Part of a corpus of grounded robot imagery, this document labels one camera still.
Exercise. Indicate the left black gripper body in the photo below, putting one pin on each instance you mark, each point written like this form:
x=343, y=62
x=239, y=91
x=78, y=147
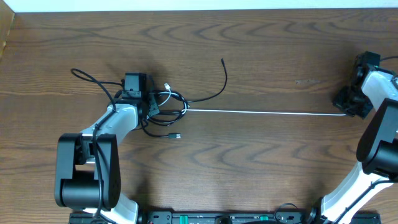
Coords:
x=152, y=106

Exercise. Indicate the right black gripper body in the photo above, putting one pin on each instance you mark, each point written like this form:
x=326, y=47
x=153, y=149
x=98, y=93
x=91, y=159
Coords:
x=354, y=102

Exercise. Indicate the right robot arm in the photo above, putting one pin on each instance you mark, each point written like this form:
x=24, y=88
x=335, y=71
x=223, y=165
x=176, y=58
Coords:
x=372, y=88

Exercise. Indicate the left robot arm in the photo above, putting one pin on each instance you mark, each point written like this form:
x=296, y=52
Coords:
x=87, y=176

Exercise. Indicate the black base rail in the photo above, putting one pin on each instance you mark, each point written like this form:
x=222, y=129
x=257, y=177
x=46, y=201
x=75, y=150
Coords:
x=212, y=218

